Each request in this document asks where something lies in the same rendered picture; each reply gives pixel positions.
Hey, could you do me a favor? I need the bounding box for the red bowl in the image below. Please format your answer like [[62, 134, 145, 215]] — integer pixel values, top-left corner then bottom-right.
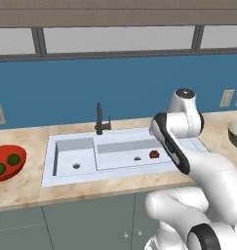
[[0, 144, 28, 184]]

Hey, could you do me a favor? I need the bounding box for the red apple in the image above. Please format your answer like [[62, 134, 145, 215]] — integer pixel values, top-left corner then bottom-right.
[[148, 149, 161, 160]]

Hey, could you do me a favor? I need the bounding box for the grey framed window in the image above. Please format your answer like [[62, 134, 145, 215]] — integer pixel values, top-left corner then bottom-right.
[[0, 23, 237, 63]]

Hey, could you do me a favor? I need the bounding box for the pale green bowl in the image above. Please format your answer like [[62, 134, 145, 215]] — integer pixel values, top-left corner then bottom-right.
[[226, 119, 237, 151]]

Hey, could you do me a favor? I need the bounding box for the white double sink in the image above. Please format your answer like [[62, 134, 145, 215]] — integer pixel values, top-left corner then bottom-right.
[[41, 126, 211, 188]]

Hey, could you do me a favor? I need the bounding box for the black tap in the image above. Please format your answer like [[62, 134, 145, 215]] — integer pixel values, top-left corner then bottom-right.
[[94, 102, 112, 136]]

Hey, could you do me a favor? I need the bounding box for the grey-green cupboard door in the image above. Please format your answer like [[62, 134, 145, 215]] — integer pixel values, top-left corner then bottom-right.
[[41, 193, 137, 250], [131, 190, 161, 250]]

